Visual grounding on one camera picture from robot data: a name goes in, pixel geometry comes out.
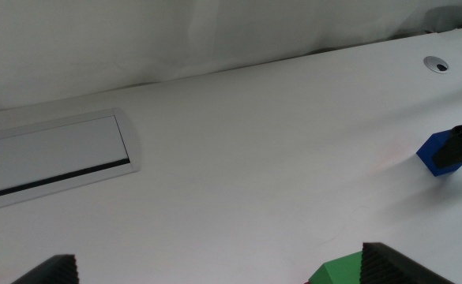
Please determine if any white backdrop curtain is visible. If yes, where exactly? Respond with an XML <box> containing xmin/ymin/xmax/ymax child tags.
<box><xmin>0</xmin><ymin>0</ymin><xmax>462</xmax><ymax>116</ymax></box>

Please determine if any silver table cable hatch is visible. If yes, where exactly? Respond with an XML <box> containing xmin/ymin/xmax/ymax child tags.
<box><xmin>0</xmin><ymin>107</ymin><xmax>141</xmax><ymax>215</ymax></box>

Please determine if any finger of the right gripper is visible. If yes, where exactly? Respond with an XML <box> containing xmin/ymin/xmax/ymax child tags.
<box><xmin>431</xmin><ymin>125</ymin><xmax>462</xmax><ymax>170</ymax></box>

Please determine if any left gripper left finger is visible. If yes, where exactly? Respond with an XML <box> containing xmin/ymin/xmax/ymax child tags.
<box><xmin>11</xmin><ymin>253</ymin><xmax>80</xmax><ymax>284</ymax></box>

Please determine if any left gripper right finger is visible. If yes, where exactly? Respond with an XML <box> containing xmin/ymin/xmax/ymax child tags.
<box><xmin>359</xmin><ymin>241</ymin><xmax>455</xmax><ymax>284</ymax></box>

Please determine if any round silver table grommet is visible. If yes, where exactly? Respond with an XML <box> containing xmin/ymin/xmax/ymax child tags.
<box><xmin>423</xmin><ymin>55</ymin><xmax>450</xmax><ymax>75</ymax></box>

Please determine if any green cube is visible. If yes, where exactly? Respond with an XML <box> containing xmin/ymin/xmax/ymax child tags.
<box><xmin>308</xmin><ymin>251</ymin><xmax>364</xmax><ymax>284</ymax></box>

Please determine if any blue cube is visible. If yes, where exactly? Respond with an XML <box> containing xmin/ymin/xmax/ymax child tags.
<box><xmin>415</xmin><ymin>129</ymin><xmax>462</xmax><ymax>178</ymax></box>

